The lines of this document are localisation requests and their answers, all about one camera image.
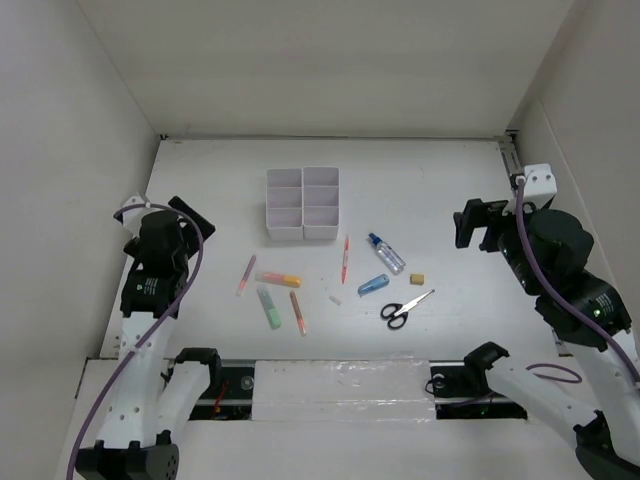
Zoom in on pink pen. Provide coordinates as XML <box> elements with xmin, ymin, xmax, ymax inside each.
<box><xmin>236</xmin><ymin>254</ymin><xmax>257</xmax><ymax>296</ymax></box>

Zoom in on blue cap spray bottle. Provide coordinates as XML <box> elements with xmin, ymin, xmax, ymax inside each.
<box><xmin>369</xmin><ymin>233</ymin><xmax>406</xmax><ymax>275</ymax></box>

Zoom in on green highlighter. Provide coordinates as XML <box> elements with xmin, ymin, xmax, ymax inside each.
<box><xmin>257</xmin><ymin>287</ymin><xmax>282</xmax><ymax>330</ymax></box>

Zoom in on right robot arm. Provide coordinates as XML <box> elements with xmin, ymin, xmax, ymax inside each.
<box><xmin>453</xmin><ymin>199</ymin><xmax>639</xmax><ymax>479</ymax></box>

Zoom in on white left organizer container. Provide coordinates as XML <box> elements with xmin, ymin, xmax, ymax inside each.
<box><xmin>266</xmin><ymin>168</ymin><xmax>304</xmax><ymax>242</ymax></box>

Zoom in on white right organizer container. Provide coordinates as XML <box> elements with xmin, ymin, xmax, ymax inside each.
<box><xmin>302</xmin><ymin>166</ymin><xmax>340</xmax><ymax>241</ymax></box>

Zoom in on blue correction tape dispenser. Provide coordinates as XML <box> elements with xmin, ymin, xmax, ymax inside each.
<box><xmin>357</xmin><ymin>274</ymin><xmax>390</xmax><ymax>297</ymax></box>

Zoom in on red pen clear cap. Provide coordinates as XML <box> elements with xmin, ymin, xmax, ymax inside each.
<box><xmin>341</xmin><ymin>235</ymin><xmax>350</xmax><ymax>285</ymax></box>

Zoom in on black handled scissors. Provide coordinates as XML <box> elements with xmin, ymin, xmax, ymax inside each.
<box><xmin>380</xmin><ymin>289</ymin><xmax>435</xmax><ymax>331</ymax></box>

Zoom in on white organizer container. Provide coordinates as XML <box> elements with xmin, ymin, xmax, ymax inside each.
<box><xmin>266</xmin><ymin>168</ymin><xmax>304</xmax><ymax>242</ymax></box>
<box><xmin>302</xmin><ymin>166</ymin><xmax>340</xmax><ymax>241</ymax></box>

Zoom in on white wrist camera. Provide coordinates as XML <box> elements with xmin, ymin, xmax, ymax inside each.
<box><xmin>512</xmin><ymin>163</ymin><xmax>557</xmax><ymax>210</ymax></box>
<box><xmin>115</xmin><ymin>194</ymin><xmax>153</xmax><ymax>235</ymax></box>

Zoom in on aluminium rail strip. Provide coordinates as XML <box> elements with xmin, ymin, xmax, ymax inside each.
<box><xmin>496</xmin><ymin>131</ymin><xmax>524</xmax><ymax>195</ymax></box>

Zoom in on orange yellow highlighter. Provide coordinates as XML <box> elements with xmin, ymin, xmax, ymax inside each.
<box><xmin>255</xmin><ymin>271</ymin><xmax>302</xmax><ymax>288</ymax></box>

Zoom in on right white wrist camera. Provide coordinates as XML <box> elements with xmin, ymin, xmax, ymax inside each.
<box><xmin>512</xmin><ymin>163</ymin><xmax>557</xmax><ymax>210</ymax></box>

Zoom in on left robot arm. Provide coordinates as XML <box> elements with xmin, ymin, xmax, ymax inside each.
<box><xmin>65</xmin><ymin>196</ymin><xmax>223</xmax><ymax>479</ymax></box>

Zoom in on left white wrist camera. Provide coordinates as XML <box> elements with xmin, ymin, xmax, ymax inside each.
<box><xmin>115</xmin><ymin>194</ymin><xmax>153</xmax><ymax>235</ymax></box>

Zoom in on orange pen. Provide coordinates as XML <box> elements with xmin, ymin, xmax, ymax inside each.
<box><xmin>289</xmin><ymin>290</ymin><xmax>307</xmax><ymax>337</ymax></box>

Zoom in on yellow eraser cube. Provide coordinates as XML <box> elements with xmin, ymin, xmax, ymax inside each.
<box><xmin>410</xmin><ymin>273</ymin><xmax>425</xmax><ymax>286</ymax></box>

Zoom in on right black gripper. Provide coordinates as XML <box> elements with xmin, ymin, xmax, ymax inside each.
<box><xmin>453</xmin><ymin>195</ymin><xmax>546</xmax><ymax>293</ymax></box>

